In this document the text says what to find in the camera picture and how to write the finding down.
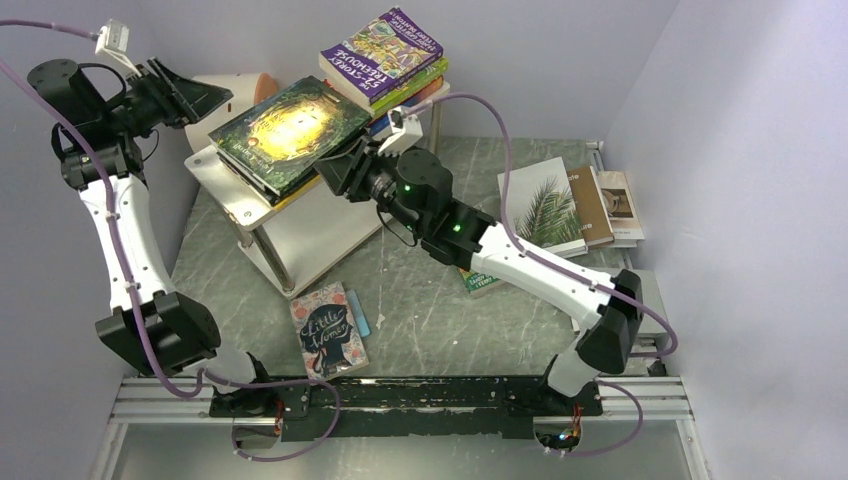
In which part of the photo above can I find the blue Nineteen Eighty-Four book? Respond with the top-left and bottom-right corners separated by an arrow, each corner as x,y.
216,151 -> 319,206

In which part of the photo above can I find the yellow Little Prince book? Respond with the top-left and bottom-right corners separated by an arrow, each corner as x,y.
271,175 -> 323,212

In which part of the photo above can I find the white two-tier shelf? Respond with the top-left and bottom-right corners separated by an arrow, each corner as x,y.
184,79 -> 452,298

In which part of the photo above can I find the white palm leaf book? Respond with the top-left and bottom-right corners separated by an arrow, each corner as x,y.
497,157 -> 588,258

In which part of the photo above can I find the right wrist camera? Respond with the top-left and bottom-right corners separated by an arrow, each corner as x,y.
377,107 -> 423,157

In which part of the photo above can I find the blue orange book in stack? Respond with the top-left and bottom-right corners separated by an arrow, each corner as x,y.
367,76 -> 450,139

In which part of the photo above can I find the green 104-storey treehouse book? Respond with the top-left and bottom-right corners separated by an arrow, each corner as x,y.
458,268 -> 504,298

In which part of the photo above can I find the white tape roll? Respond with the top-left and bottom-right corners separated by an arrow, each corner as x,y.
184,73 -> 280,153

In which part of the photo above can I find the brown cover book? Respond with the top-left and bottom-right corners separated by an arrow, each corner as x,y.
567,165 -> 614,249

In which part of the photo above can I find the floral Little Women book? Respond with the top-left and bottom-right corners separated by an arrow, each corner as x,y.
290,282 -> 370,381

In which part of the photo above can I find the white magazine with photo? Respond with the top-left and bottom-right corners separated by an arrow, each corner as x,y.
597,171 -> 645,248

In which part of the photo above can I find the light blue glue stick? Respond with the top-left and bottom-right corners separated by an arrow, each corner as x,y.
346,290 -> 371,338

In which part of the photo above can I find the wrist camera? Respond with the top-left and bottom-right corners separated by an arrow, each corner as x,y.
377,107 -> 423,157
95,19 -> 141,77

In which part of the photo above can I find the purple treehouse book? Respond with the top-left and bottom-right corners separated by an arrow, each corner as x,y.
318,6 -> 444,109

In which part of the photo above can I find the grey laptop box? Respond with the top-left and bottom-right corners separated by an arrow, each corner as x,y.
576,266 -> 674,352

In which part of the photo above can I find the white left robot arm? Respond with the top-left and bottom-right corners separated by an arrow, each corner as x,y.
27,59 -> 277,416

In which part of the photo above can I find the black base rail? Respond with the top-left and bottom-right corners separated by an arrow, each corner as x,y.
208,375 -> 603,442

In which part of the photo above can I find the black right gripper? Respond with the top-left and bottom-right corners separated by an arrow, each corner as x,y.
313,136 -> 425,236

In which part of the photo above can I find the dark green garden book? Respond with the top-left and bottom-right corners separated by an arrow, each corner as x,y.
208,76 -> 371,187

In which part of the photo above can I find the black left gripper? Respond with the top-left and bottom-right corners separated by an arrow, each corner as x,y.
101,57 -> 233,138

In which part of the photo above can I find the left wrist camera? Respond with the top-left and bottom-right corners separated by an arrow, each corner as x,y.
95,19 -> 141,77

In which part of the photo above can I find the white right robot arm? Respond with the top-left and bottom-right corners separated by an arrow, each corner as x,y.
314,137 -> 643,414

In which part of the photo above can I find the green treehouse book in stack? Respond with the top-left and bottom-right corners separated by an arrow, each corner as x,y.
369,57 -> 450,120

